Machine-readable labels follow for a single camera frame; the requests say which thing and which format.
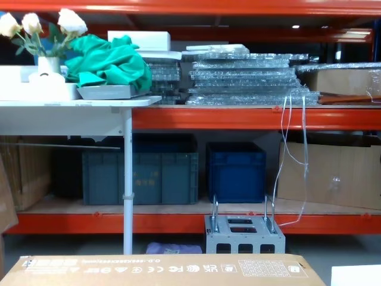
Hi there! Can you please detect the long printed cardboard box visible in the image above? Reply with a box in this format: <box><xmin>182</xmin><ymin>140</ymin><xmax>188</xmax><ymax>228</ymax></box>
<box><xmin>0</xmin><ymin>253</ymin><xmax>327</xmax><ymax>286</ymax></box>

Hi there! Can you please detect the large white artificial flower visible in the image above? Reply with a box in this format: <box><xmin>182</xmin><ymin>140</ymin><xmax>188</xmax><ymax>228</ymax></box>
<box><xmin>57</xmin><ymin>8</ymin><xmax>88</xmax><ymax>39</ymax></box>

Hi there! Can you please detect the white foam block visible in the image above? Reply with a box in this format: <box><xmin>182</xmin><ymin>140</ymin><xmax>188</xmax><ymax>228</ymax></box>
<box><xmin>107</xmin><ymin>30</ymin><xmax>171</xmax><ymax>52</ymax></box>

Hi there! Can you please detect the white folding table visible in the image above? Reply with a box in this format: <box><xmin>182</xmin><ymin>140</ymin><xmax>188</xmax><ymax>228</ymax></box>
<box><xmin>0</xmin><ymin>95</ymin><xmax>163</xmax><ymax>256</ymax></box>

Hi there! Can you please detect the bubble-wrapped cardboard box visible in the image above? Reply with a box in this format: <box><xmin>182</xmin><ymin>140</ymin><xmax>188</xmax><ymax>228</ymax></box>
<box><xmin>295</xmin><ymin>63</ymin><xmax>381</xmax><ymax>97</ymax></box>

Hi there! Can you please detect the large brown cardboard box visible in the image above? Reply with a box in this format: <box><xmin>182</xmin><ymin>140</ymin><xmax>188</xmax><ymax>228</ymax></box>
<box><xmin>277</xmin><ymin>141</ymin><xmax>381</xmax><ymax>210</ymax></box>

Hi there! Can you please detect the purple cloth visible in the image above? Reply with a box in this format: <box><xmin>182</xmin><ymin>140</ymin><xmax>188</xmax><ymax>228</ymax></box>
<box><xmin>146</xmin><ymin>241</ymin><xmax>204</xmax><ymax>256</ymax></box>

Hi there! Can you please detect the white ceramic vase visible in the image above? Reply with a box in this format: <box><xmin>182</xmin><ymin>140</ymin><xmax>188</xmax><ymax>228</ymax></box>
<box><xmin>37</xmin><ymin>56</ymin><xmax>62</xmax><ymax>76</ymax></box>

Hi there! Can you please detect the grey metal frame with handles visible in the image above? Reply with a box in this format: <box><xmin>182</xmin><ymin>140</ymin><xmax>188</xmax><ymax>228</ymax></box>
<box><xmin>204</xmin><ymin>193</ymin><xmax>287</xmax><ymax>255</ymax></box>

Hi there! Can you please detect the ribbed brown cardboard box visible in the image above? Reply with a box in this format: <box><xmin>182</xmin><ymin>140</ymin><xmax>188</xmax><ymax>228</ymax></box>
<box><xmin>0</xmin><ymin>135</ymin><xmax>54</xmax><ymax>212</ymax></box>

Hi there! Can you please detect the white thin board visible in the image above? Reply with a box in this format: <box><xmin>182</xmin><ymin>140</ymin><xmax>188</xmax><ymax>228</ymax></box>
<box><xmin>136</xmin><ymin>49</ymin><xmax>183</xmax><ymax>61</ymax></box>

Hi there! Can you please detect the green cloth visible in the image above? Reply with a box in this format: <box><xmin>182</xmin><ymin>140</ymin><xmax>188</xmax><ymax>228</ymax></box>
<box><xmin>63</xmin><ymin>33</ymin><xmax>154</xmax><ymax>92</ymax></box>

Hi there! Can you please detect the white foam sheet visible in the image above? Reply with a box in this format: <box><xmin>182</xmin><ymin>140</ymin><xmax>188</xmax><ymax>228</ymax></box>
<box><xmin>186</xmin><ymin>43</ymin><xmax>248</xmax><ymax>54</ymax></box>

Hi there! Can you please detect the grey plastic crate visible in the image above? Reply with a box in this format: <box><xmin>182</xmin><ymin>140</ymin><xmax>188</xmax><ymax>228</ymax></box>
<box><xmin>82</xmin><ymin>150</ymin><xmax>199</xmax><ymax>206</ymax></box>

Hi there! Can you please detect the thin grey metal rod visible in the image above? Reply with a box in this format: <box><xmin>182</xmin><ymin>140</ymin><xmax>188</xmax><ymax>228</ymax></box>
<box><xmin>0</xmin><ymin>142</ymin><xmax>121</xmax><ymax>150</ymax></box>

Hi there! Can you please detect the white flat panel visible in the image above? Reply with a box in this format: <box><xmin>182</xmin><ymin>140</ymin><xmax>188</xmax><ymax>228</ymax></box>
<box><xmin>330</xmin><ymin>265</ymin><xmax>381</xmax><ymax>286</ymax></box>

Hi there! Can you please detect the thin white cord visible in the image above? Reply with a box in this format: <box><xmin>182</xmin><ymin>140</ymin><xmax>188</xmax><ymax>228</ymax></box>
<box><xmin>273</xmin><ymin>94</ymin><xmax>310</xmax><ymax>228</ymax></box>

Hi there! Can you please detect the stack of clear plastic panels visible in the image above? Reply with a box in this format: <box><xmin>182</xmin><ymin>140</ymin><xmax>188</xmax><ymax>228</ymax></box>
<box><xmin>145</xmin><ymin>58</ymin><xmax>183</xmax><ymax>105</ymax></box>

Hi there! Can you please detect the white round container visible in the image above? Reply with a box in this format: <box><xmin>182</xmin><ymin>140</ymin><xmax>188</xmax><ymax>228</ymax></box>
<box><xmin>27</xmin><ymin>71</ymin><xmax>67</xmax><ymax>88</ymax></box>

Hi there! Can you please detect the orange steel shelf rack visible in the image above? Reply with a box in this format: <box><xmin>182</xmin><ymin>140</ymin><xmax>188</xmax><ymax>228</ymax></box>
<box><xmin>0</xmin><ymin>0</ymin><xmax>381</xmax><ymax>236</ymax></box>

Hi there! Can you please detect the blue plastic crate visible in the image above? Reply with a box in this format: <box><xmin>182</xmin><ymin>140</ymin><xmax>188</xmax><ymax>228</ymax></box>
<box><xmin>205</xmin><ymin>141</ymin><xmax>267</xmax><ymax>204</ymax></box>

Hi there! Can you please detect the grey flat tray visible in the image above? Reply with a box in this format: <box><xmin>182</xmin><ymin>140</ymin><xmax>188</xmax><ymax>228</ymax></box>
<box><xmin>76</xmin><ymin>84</ymin><xmax>150</xmax><ymax>101</ymax></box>

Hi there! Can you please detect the white flat box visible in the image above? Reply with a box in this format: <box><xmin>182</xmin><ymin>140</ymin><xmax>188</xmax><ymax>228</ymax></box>
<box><xmin>0</xmin><ymin>65</ymin><xmax>82</xmax><ymax>101</ymax></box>

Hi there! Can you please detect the stack of bubble-wrapped panels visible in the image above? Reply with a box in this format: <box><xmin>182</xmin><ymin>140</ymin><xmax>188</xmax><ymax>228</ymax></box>
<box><xmin>182</xmin><ymin>52</ymin><xmax>321</xmax><ymax>106</ymax></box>

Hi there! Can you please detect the brown cardboard sheet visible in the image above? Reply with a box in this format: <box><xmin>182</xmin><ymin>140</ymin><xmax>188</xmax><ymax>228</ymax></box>
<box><xmin>0</xmin><ymin>154</ymin><xmax>19</xmax><ymax>234</ymax></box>

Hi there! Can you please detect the brown wooden board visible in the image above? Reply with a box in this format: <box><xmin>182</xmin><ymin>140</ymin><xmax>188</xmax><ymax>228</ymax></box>
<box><xmin>317</xmin><ymin>91</ymin><xmax>381</xmax><ymax>105</ymax></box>

